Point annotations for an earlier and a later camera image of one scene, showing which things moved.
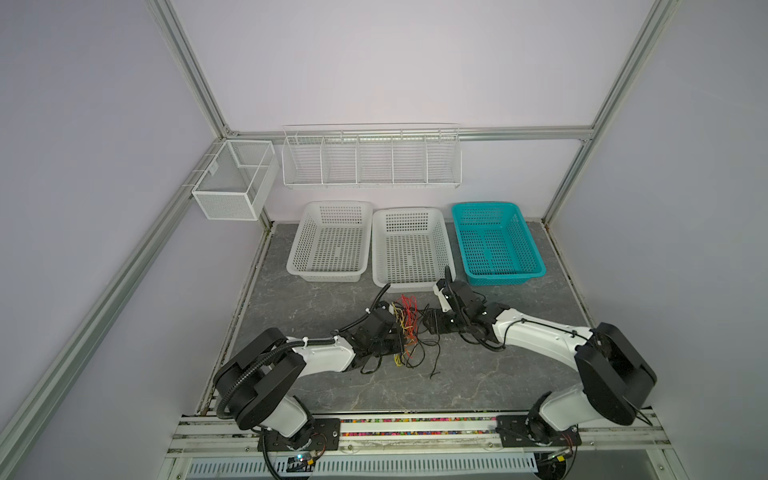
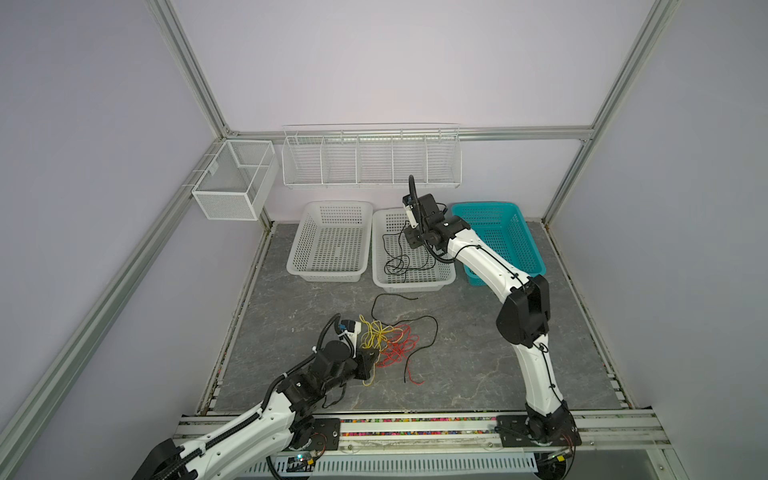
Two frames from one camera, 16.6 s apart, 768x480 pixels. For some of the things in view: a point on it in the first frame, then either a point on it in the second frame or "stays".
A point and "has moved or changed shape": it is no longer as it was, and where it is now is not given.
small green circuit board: (300, 464) stays
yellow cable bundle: (398, 356) has moved or changed shape
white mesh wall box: (235, 179) stays
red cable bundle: (409, 305) has moved or changed shape
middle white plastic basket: (411, 249) stays
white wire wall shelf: (372, 155) stays
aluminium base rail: (215, 435) stays
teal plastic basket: (496, 244) stays
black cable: (411, 354) has moved or changed shape
